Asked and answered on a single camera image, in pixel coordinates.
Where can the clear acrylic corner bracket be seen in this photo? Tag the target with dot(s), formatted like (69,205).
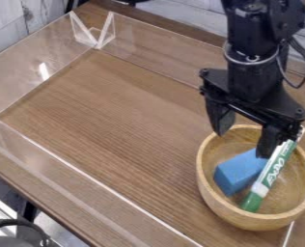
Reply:
(94,32)

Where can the clear acrylic back wall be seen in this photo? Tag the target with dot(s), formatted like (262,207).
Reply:
(163,51)

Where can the clear acrylic left wall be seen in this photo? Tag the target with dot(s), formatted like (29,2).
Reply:
(29,62)

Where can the blue foam block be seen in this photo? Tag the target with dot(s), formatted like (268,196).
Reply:
(236,172)

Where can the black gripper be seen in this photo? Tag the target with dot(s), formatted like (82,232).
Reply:
(250,89)

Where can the green Expo marker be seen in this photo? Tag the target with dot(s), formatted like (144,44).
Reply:
(266,179)

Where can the brown wooden bowl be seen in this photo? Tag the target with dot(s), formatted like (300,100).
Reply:
(283,204)

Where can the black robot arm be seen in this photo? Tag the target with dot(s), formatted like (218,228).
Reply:
(260,29)

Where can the clear acrylic front wall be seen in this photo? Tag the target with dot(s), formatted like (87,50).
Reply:
(99,214)

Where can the black metal stand base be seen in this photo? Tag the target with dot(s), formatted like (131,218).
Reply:
(32,234)

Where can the clear acrylic wall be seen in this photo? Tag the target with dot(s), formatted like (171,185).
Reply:
(29,62)
(163,51)
(99,214)

